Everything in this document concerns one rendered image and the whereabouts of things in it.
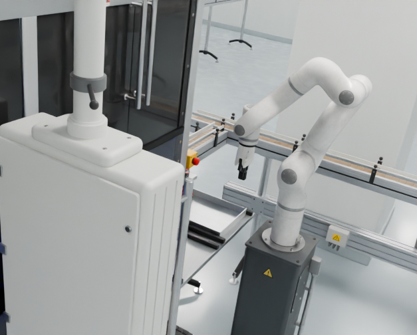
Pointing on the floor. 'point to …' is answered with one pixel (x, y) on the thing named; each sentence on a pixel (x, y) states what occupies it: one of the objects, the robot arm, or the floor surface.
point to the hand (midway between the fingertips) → (242, 175)
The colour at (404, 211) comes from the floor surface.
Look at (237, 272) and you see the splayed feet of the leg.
